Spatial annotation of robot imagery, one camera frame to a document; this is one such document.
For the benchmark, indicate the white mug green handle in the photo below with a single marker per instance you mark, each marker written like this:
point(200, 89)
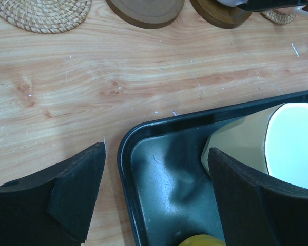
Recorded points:
point(273, 141)

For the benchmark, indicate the black plastic tray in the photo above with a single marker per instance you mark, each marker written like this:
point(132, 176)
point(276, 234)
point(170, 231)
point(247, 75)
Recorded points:
point(168, 193)

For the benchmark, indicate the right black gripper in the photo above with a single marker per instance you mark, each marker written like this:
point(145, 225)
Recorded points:
point(263, 5)

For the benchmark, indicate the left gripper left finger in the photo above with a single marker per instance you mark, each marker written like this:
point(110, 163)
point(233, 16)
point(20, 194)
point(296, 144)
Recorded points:
point(53, 206)

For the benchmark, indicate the purple mug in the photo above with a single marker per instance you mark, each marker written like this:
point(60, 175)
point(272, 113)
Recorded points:
point(233, 3)

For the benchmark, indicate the brown wooden coaster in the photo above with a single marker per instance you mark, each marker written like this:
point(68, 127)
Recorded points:
point(147, 14)
point(220, 15)

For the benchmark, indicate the woven rattan coaster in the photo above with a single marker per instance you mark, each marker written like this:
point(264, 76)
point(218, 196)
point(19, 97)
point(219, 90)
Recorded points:
point(45, 17)
point(277, 17)

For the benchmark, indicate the yellow mug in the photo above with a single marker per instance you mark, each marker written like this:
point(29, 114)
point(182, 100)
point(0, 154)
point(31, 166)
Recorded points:
point(202, 240)

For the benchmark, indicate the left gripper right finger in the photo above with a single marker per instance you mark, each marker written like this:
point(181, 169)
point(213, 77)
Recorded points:
point(255, 208)

